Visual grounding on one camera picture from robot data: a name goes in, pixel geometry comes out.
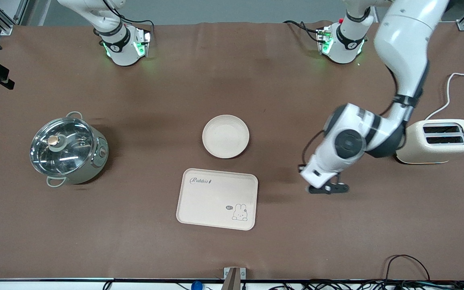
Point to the glass pot lid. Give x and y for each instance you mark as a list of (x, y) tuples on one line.
[(71, 153)]

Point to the beige rabbit print tray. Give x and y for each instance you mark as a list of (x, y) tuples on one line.
[(208, 205)]

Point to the blue round cap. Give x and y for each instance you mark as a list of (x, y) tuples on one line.
[(196, 286)]

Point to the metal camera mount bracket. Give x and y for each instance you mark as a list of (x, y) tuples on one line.
[(234, 278)]

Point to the beige round plate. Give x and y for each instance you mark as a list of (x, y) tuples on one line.
[(226, 136)]

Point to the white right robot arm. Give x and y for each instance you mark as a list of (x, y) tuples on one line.
[(121, 48)]

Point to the green electric cooking pot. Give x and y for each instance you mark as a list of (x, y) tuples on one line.
[(97, 161)]

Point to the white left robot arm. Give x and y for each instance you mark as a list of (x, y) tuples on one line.
[(349, 145)]

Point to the cream two-slot toaster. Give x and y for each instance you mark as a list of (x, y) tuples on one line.
[(437, 151)]

